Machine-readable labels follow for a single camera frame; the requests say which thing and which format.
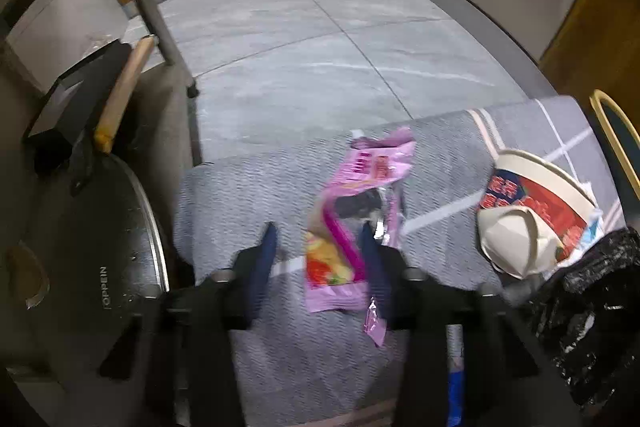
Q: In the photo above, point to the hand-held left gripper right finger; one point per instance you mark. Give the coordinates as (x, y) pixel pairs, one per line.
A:
(372, 259)

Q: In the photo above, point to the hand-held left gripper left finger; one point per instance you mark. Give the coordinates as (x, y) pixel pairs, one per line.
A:
(262, 259)

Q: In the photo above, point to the pink snack wrapper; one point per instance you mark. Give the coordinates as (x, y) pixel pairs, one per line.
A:
(365, 172)

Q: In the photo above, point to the dark bin with yellow rim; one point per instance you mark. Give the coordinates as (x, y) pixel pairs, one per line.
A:
(612, 132)

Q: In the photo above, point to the grey striped floor mat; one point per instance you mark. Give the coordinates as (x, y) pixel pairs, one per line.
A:
(280, 187)

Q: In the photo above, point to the crushed instant noodle cup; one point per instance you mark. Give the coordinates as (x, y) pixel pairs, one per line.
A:
(530, 207)

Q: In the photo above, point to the black plastic bag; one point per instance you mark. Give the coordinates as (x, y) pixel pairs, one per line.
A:
(595, 307)

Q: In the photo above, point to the black box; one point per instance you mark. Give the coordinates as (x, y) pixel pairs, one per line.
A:
(75, 97)

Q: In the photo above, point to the tall wooden kitchen cabinet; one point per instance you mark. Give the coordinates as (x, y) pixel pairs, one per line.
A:
(600, 42)

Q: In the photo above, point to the metal rack frame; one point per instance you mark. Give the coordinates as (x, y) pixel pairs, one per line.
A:
(145, 2)

